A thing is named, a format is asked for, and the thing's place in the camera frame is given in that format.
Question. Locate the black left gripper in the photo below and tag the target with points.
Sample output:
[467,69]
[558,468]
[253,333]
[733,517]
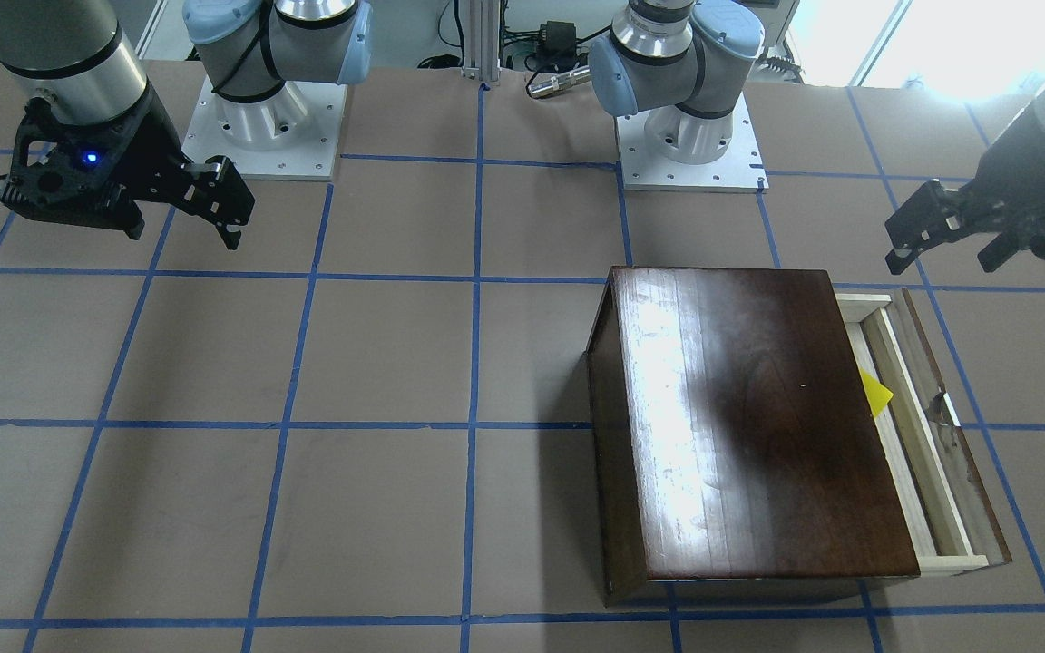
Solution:
[1021,163]

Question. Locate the silver cylinder on table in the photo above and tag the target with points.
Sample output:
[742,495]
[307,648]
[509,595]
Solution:
[558,83]

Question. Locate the dark wooden drawer cabinet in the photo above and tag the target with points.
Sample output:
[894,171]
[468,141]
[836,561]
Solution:
[734,444]

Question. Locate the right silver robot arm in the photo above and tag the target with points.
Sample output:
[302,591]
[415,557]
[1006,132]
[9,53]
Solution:
[75,53]

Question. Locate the aluminium frame post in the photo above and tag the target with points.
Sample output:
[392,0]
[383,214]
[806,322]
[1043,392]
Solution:
[480,26]

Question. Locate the yellow block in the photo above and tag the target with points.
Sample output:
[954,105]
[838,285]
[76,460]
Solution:
[878,395]

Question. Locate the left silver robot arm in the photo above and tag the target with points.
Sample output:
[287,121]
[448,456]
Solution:
[684,64]

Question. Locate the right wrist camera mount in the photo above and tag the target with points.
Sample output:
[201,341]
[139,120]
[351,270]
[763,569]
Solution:
[67,174]

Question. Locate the black power brick background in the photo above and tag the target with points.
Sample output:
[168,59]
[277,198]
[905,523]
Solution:
[556,38]

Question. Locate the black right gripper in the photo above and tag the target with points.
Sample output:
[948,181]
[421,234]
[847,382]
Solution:
[152,143]

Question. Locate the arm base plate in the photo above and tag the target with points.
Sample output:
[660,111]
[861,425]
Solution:
[668,150]
[292,136]

